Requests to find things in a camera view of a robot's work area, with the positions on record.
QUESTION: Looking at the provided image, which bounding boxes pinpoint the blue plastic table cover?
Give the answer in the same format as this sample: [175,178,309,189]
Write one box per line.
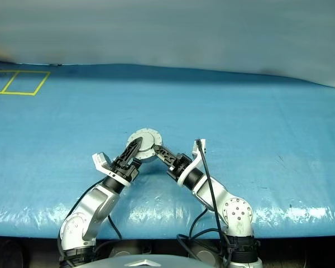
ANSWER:
[0,63,335,241]

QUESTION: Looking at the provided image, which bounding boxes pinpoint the silver robot torso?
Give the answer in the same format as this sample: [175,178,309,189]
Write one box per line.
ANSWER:
[83,253,213,268]

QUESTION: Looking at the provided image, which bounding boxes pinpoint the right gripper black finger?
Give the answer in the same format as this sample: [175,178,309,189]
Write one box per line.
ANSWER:
[155,144,183,162]
[153,146,179,169]

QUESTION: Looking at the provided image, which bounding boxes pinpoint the silver round motor lid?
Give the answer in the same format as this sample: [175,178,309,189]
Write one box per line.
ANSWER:
[127,128,163,154]

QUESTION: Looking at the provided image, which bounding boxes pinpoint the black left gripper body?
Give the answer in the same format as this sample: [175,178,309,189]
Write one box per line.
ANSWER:
[110,157,142,184]

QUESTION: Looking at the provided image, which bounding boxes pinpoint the grey rounded shape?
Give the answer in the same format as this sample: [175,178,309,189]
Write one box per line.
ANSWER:
[189,245,223,267]
[108,242,146,259]

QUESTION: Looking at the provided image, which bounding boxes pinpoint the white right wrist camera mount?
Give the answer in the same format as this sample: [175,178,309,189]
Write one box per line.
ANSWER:
[177,138,207,187]

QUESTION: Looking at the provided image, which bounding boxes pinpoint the yellow tape rectangle marking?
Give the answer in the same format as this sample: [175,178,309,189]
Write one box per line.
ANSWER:
[0,70,51,97]

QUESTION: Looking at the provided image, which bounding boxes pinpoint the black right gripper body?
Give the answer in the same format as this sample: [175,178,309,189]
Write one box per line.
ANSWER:
[166,152,193,181]

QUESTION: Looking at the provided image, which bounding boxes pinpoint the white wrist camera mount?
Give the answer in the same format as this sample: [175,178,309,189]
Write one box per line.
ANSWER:
[177,138,207,187]
[92,151,137,188]

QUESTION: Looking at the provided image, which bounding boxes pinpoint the silver motor housing copper windings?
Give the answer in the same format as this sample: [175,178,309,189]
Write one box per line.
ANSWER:
[133,147,157,162]

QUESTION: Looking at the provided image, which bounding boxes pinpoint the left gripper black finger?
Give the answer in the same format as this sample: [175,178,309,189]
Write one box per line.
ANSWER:
[119,136,144,166]
[127,136,144,169]

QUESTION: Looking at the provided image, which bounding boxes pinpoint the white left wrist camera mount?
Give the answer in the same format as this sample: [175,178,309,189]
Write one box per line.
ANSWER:
[92,151,137,188]

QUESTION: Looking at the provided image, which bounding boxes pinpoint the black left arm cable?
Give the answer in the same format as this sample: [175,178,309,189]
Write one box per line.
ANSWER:
[57,178,122,268]

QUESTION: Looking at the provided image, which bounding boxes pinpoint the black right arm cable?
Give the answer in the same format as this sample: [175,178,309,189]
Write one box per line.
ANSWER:
[175,138,235,268]

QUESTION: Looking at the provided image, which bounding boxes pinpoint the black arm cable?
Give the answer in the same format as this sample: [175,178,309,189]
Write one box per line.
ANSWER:
[57,178,122,268]
[175,138,235,268]

